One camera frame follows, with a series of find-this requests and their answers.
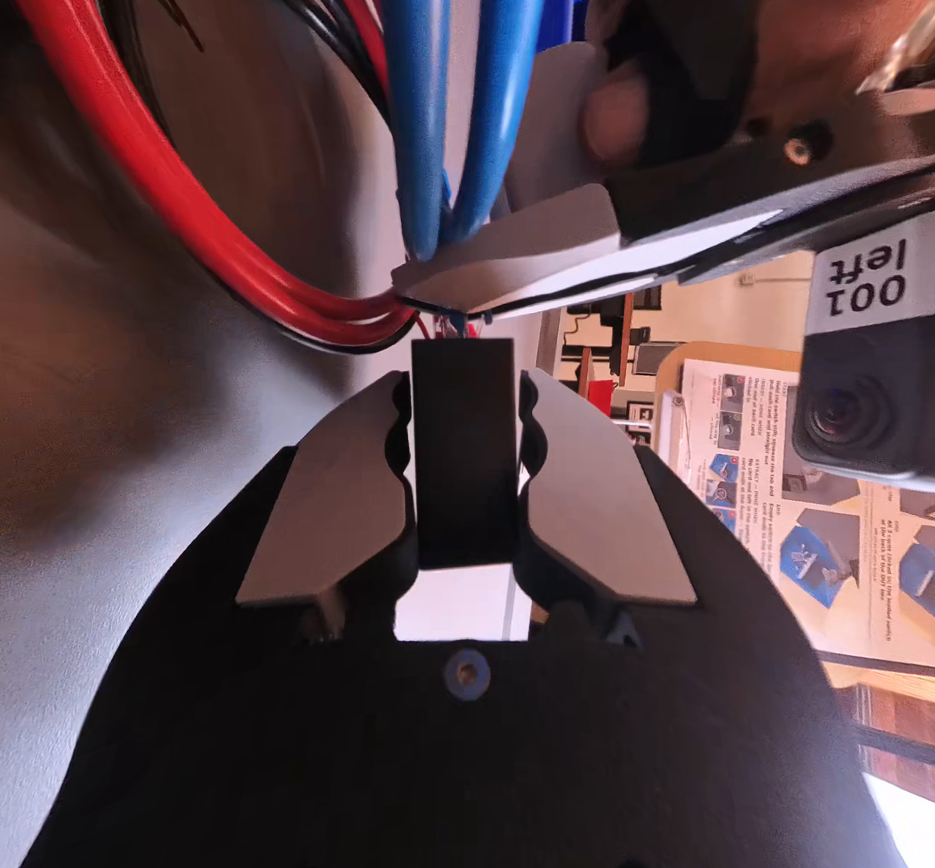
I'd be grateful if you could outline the black ethernet switch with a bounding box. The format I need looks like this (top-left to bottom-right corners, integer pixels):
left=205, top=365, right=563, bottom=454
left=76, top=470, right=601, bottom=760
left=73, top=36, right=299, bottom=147
left=411, top=337, right=524, bottom=569

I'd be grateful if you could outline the blue ethernet cable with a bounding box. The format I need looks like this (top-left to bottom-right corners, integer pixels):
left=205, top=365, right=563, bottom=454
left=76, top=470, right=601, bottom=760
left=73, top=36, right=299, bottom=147
left=373, top=0, right=578, bottom=337

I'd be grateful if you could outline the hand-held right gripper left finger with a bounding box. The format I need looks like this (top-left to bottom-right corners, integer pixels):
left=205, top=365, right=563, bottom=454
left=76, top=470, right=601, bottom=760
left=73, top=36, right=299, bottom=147
left=236, top=370, right=419, bottom=639

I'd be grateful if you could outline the red ethernet cable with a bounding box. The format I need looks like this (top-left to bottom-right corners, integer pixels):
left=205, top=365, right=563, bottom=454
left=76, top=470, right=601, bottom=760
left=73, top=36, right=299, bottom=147
left=0, top=0, right=483, bottom=354

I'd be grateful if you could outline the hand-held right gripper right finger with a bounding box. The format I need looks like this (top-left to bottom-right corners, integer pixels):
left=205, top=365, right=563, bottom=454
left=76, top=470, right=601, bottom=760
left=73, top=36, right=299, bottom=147
left=513, top=367, right=700, bottom=606

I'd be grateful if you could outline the printed instruction sheet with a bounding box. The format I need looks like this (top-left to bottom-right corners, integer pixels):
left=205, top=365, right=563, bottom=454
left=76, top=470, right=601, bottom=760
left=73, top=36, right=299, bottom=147
left=679, top=357, right=935, bottom=657

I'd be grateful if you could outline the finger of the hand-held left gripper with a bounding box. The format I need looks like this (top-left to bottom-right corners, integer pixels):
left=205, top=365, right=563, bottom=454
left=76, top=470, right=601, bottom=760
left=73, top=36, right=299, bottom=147
left=467, top=269, right=685, bottom=321
left=393, top=185, right=784, bottom=311

